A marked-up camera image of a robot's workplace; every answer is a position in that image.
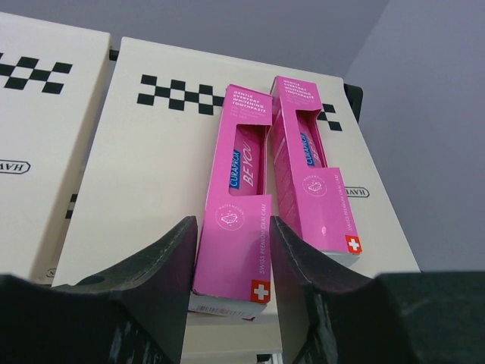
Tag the pink toothpaste box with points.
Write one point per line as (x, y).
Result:
(233, 264)
(311, 195)

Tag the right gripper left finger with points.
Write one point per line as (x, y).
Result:
(132, 312)

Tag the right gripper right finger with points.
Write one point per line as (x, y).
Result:
(330, 314)

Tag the black three-tier shelf rack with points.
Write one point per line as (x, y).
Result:
(96, 165)

